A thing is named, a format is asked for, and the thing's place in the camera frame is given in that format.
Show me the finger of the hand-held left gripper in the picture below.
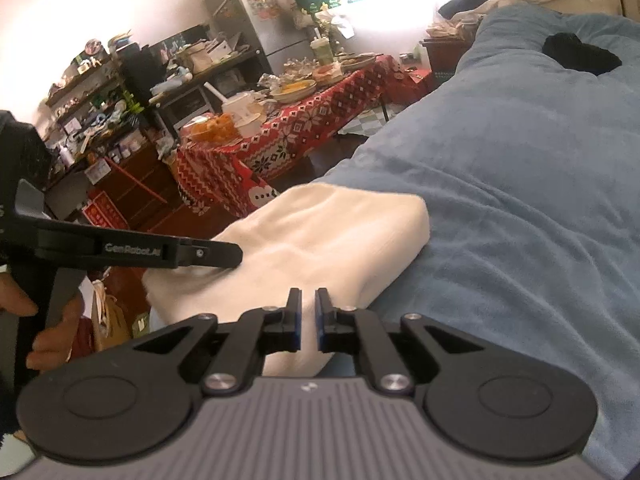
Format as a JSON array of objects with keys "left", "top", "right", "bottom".
[{"left": 177, "top": 236, "right": 245, "bottom": 270}]

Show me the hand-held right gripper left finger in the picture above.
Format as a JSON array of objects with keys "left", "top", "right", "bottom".
[{"left": 135, "top": 287, "right": 303, "bottom": 396}]

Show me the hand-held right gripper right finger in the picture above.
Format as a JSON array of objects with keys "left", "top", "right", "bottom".
[{"left": 315, "top": 287, "right": 484, "bottom": 396}]

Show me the cream knit vest with stripes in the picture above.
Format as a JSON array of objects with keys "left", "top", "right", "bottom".
[{"left": 142, "top": 183, "right": 432, "bottom": 379}]

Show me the dark clothes pile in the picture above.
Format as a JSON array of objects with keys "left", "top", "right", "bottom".
[{"left": 437, "top": 0, "right": 497, "bottom": 19}]

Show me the person's left hand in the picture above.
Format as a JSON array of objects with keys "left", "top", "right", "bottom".
[{"left": 0, "top": 275, "right": 87, "bottom": 374}]

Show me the brown paper bag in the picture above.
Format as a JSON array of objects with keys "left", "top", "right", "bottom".
[{"left": 92, "top": 280, "right": 135, "bottom": 352}]

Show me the brown wooden cabinet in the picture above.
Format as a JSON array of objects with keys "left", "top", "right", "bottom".
[{"left": 82, "top": 137, "right": 202, "bottom": 242}]

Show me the pile of orange fruit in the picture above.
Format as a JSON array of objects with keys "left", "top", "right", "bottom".
[{"left": 189, "top": 112, "right": 241, "bottom": 144}]

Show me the table with red patterned cloth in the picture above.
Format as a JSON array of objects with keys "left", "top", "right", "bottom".
[{"left": 175, "top": 54, "right": 437, "bottom": 219}]

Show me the cluttered dark shelf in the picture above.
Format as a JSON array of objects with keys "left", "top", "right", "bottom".
[{"left": 42, "top": 35, "right": 272, "bottom": 182}]

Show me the white plastic pitcher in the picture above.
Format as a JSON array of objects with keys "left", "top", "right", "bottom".
[{"left": 219, "top": 91, "right": 267, "bottom": 139}]

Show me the white toaster oven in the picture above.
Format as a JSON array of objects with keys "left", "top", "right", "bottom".
[{"left": 159, "top": 85, "right": 212, "bottom": 130}]

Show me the bowl of yellow food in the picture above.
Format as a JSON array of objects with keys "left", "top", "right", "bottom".
[{"left": 272, "top": 79, "right": 319, "bottom": 100}]

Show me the black box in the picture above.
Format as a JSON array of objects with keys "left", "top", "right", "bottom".
[{"left": 120, "top": 44, "right": 162, "bottom": 107}]

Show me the blue fleece blanket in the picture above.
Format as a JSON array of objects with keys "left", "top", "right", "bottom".
[{"left": 320, "top": 2, "right": 640, "bottom": 477}]

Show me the green drink cup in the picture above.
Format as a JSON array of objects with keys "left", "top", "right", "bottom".
[{"left": 310, "top": 37, "right": 335, "bottom": 67}]

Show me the silver refrigerator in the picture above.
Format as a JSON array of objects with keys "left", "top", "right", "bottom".
[{"left": 202, "top": 0, "right": 302, "bottom": 74}]

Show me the dark wooden nightstand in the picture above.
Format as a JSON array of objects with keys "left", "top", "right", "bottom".
[{"left": 421, "top": 37, "right": 479, "bottom": 82}]

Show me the black cloth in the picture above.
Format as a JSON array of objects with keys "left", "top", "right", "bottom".
[{"left": 542, "top": 32, "right": 624, "bottom": 77}]

